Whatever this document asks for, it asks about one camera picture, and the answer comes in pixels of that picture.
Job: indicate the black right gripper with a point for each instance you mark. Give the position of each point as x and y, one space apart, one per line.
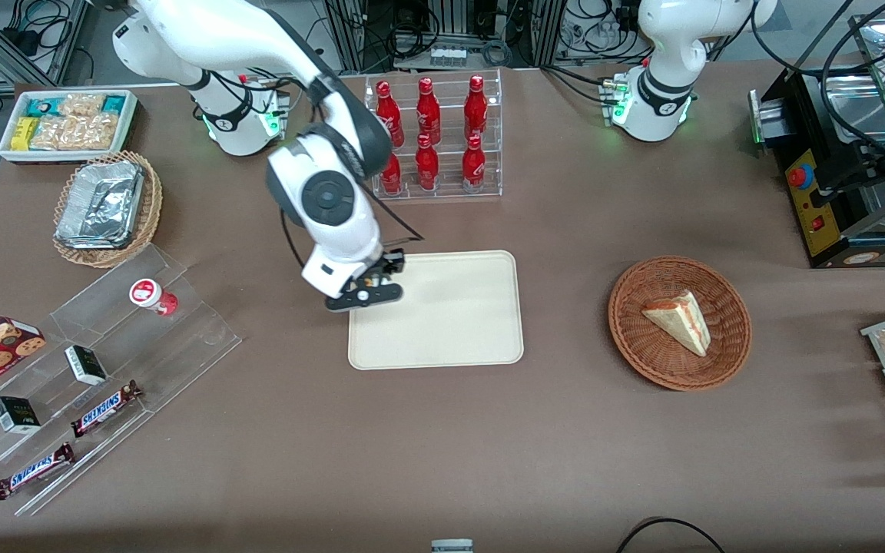
389 265

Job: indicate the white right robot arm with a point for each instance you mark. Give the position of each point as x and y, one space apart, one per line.
327 196

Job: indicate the cream plastic tray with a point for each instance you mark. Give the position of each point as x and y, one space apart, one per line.
450 322

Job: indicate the dark green gum box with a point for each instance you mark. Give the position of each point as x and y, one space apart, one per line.
85 366
16 416

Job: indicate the red cola bottle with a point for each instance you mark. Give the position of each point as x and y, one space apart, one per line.
390 119
474 169
428 115
427 169
475 111
392 175

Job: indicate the clear acrylic bottle rack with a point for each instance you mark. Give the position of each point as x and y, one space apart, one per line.
450 192

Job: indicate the clear acrylic stepped display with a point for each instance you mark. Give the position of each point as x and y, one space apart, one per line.
181 338

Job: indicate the white terminal strip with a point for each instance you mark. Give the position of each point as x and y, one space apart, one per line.
448 56

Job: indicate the red yogurt drink bottle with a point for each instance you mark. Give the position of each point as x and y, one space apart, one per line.
152 296

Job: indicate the oval wicker basket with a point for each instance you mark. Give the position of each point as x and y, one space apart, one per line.
152 207

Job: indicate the round brown wicker basket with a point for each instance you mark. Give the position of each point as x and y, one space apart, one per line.
634 338

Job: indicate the aluminium foil container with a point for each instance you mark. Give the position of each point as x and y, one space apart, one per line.
101 203

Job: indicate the wrapped triangle sandwich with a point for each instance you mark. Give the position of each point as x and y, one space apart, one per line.
684 322

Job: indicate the Snickers chocolate bar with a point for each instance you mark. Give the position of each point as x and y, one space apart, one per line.
104 409
34 471

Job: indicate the teal snack pack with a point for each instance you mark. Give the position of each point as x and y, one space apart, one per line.
114 103
44 106

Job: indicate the clear bag of puffed snacks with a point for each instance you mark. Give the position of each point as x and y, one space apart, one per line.
77 127

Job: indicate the yellow snack pack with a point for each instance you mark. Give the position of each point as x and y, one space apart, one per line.
24 133

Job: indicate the white plastic snack bin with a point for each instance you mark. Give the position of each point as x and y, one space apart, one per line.
8 153

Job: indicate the black food warmer appliance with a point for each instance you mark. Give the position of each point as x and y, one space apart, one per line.
815 200

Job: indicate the aluminium equipment frame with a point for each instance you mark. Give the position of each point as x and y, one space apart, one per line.
350 31

